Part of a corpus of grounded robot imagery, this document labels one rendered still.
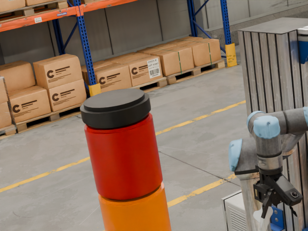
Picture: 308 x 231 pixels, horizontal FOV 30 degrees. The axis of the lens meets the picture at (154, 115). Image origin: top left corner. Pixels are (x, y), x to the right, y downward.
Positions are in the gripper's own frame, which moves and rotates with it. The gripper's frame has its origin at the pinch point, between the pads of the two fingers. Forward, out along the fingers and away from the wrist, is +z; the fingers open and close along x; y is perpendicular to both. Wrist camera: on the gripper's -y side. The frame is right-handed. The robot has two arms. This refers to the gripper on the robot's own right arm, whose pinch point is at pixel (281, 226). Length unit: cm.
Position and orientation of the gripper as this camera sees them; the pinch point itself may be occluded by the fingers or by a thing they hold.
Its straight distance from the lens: 187.0
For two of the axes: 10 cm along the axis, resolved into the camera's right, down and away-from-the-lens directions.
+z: 1.6, 9.4, 3.0
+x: -8.4, 2.9, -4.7
